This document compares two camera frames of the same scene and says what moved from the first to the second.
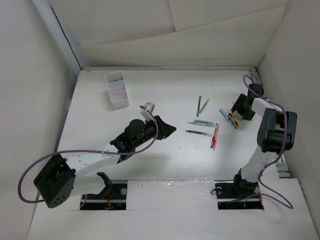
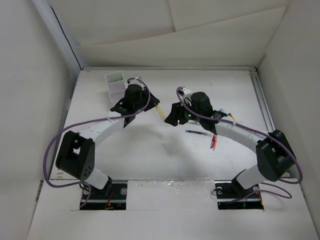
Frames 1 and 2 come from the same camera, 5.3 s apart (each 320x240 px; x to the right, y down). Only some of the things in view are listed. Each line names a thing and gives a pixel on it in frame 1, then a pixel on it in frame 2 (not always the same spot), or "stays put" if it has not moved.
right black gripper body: (240, 106) -> (190, 116)
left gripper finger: (164, 130) -> (153, 102)
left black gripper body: (149, 132) -> (144, 95)
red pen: (216, 133) stays put
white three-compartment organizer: (117, 89) stays put
